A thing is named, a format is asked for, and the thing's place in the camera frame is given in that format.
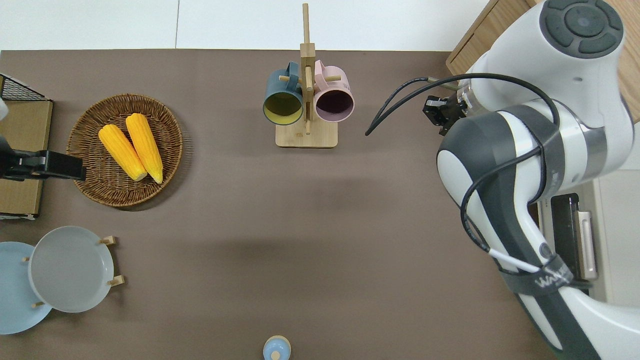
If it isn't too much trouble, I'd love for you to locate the dark blue mug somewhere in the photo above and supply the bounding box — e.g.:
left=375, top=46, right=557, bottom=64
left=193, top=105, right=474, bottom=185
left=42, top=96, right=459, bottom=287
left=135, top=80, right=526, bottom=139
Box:
left=263, top=61, right=304, bottom=126

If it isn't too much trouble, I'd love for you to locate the wooden plate rack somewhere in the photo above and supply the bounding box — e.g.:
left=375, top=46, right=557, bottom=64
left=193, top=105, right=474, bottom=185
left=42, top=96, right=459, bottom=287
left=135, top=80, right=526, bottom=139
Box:
left=21, top=235, right=125, bottom=309

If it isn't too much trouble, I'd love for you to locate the grey plate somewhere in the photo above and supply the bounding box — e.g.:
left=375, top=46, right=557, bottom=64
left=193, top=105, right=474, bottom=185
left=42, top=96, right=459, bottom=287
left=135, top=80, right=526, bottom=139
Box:
left=27, top=225, right=115, bottom=314

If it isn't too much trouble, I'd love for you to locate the white toaster oven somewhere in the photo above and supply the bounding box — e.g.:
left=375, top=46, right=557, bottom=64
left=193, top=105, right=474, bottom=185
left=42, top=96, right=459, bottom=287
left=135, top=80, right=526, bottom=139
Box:
left=529, top=167, right=640, bottom=308

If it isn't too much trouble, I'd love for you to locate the light wooden drawer cabinet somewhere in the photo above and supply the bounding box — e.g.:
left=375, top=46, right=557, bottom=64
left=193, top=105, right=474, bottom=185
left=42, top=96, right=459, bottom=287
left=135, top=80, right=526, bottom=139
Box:
left=495, top=0, right=640, bottom=124

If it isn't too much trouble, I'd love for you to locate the wooden mug rack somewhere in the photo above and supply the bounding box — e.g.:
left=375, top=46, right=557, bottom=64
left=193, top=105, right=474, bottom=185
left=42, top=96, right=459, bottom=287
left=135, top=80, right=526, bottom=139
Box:
left=275, top=2, right=339, bottom=149

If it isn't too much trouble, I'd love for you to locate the brown table mat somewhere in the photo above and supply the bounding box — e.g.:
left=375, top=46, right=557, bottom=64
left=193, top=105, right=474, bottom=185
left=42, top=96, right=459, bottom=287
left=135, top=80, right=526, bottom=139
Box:
left=0, top=49, right=553, bottom=360

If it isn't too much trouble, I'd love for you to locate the pink mug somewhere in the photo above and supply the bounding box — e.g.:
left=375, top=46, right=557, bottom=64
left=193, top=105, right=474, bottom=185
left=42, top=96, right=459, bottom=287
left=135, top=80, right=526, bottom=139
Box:
left=313, top=60, right=355, bottom=123

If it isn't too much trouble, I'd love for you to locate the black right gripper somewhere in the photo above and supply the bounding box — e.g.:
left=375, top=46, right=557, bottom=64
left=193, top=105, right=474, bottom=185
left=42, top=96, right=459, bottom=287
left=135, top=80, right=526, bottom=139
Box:
left=423, top=92, right=468, bottom=137

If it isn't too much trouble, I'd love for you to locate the brown wicker basket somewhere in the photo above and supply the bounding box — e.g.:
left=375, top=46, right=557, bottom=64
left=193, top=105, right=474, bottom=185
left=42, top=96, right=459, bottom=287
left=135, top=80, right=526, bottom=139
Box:
left=66, top=93, right=184, bottom=208

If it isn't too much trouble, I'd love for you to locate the yellow corn cob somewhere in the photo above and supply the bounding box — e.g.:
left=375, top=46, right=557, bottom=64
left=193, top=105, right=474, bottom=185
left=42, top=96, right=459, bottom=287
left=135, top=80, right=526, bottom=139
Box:
left=98, top=124, right=148, bottom=182
left=125, top=113, right=164, bottom=184

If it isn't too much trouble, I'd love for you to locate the light blue plate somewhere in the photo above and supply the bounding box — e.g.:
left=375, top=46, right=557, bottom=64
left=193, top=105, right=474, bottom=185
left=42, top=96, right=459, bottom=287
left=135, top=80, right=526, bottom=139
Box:
left=0, top=241, right=53, bottom=335

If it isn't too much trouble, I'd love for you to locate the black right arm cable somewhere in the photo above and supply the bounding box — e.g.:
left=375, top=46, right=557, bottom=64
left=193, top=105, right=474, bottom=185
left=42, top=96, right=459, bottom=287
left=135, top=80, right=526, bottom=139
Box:
left=365, top=73, right=562, bottom=273

